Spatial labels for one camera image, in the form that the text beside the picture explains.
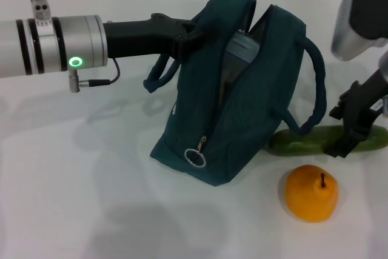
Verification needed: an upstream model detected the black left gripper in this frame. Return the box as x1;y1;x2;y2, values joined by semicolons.
102;13;207;60

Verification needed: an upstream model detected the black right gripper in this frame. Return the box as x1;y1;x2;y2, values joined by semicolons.
323;69;388;159

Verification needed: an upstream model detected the green cucumber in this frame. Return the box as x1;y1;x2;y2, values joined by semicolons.
269;124;388;156

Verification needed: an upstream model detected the clear blue-rimmed food container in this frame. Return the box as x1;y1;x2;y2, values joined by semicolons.
222;30;261;69

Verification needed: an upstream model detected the orange pear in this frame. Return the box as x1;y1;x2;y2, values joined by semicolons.
284;164;340;223

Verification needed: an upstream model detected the dark teal zip lunch bag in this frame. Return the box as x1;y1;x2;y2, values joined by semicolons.
142;0;329;187

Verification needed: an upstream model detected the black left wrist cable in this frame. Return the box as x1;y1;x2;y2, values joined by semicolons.
69;57;121;93

